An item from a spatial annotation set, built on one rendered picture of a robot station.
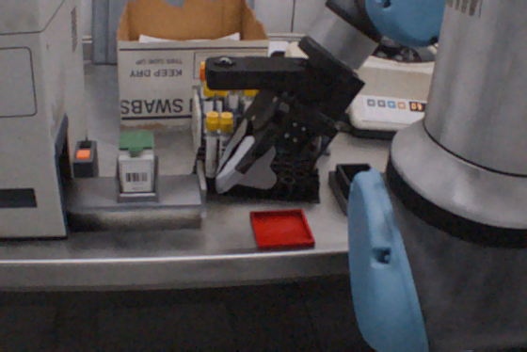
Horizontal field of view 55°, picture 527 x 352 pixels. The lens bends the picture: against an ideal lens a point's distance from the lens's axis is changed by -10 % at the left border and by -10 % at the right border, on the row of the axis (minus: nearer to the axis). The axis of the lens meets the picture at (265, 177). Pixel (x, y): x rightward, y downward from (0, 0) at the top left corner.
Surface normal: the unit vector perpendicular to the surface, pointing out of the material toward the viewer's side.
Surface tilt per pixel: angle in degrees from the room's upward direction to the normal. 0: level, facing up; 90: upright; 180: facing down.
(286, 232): 0
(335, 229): 0
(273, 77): 90
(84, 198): 0
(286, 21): 90
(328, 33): 69
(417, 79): 90
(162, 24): 88
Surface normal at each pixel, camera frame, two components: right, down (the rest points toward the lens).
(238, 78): 0.18, 0.53
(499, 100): -0.44, 0.45
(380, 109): 0.07, -0.54
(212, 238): 0.07, -0.85
